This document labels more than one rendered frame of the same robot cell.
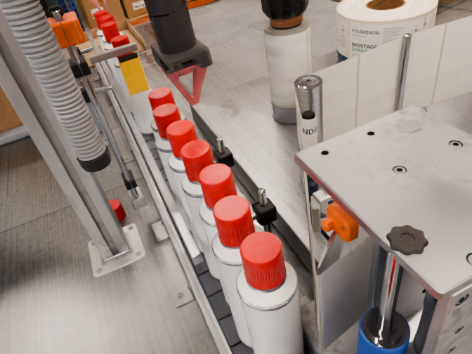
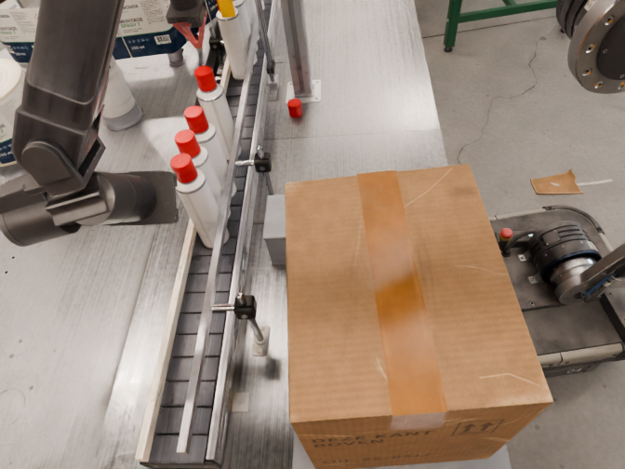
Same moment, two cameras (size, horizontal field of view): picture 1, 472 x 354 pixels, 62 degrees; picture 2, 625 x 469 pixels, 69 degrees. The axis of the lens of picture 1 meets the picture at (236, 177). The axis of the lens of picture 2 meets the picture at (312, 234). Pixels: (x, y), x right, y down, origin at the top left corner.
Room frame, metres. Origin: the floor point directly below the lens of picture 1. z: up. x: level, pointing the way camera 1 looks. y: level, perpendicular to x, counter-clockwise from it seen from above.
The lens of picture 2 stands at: (1.37, 0.62, 1.56)
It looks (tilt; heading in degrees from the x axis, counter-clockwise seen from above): 54 degrees down; 206
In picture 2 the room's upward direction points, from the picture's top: 10 degrees counter-clockwise
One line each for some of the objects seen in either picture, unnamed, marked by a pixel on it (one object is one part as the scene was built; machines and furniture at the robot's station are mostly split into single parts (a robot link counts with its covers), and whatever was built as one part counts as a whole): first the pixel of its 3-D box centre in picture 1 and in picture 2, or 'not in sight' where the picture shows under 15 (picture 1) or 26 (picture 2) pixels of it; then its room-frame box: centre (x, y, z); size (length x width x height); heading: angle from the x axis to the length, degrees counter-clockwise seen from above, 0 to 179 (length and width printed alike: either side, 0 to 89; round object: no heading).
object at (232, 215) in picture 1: (247, 277); not in sight; (0.25, 0.01, 0.98); 0.05 x 0.05 x 0.20
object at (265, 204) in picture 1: (255, 222); (222, 47); (0.41, -0.01, 0.89); 0.06 x 0.03 x 0.12; 107
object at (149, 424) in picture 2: not in sight; (205, 169); (0.84, 0.15, 0.91); 1.07 x 0.01 x 0.02; 17
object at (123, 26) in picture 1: (102, 43); not in sight; (1.51, 0.39, 0.85); 0.30 x 0.26 x 0.04; 17
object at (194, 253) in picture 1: (116, 91); (234, 150); (0.82, 0.22, 0.96); 1.07 x 0.01 x 0.01; 17
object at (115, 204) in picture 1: (114, 211); (295, 107); (0.55, 0.23, 0.85); 0.03 x 0.03 x 0.03
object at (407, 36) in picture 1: (400, 90); not in sight; (0.56, -0.30, 0.97); 0.02 x 0.02 x 0.19
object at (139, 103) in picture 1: (135, 86); (218, 115); (0.76, 0.16, 0.98); 0.05 x 0.05 x 0.20
